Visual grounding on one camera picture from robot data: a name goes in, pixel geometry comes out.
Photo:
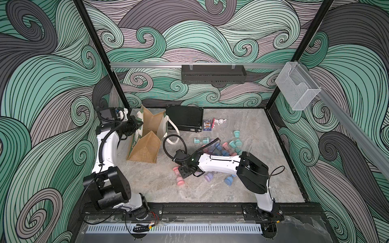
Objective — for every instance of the aluminium wall rail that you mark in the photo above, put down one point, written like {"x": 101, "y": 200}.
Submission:
{"x": 191, "y": 64}

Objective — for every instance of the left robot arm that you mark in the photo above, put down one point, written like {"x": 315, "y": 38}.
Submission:
{"x": 106, "y": 186}

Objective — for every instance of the blue card box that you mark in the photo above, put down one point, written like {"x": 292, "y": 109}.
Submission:
{"x": 207, "y": 125}

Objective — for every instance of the pink hourglass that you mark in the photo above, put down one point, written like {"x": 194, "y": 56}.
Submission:
{"x": 179, "y": 179}

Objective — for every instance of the white rabbit figurine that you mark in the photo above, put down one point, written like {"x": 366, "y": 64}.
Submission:
{"x": 219, "y": 121}

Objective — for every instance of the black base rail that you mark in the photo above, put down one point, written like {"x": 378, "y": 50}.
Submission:
{"x": 246, "y": 209}

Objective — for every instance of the purple hourglass front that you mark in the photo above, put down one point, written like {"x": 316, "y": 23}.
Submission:
{"x": 209, "y": 176}

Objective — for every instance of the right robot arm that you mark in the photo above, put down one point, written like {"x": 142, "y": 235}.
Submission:
{"x": 253, "y": 173}

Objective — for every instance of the clear plastic wall box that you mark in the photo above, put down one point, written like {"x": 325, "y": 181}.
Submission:
{"x": 297, "y": 85}

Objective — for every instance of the green hourglass lying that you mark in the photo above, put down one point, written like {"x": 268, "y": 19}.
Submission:
{"x": 204, "y": 140}

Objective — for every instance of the white slotted cable duct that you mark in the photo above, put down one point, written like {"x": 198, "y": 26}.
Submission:
{"x": 227, "y": 228}

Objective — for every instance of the black ribbed case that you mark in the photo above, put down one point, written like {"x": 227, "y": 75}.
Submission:
{"x": 186, "y": 118}

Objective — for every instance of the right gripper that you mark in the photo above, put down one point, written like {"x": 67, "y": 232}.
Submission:
{"x": 183, "y": 174}

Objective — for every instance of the blue hourglass front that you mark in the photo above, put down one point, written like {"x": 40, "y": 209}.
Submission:
{"x": 229, "y": 180}

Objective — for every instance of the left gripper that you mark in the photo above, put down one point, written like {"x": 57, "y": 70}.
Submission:
{"x": 133, "y": 121}

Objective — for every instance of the black wall tray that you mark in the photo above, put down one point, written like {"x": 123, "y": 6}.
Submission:
{"x": 214, "y": 75}

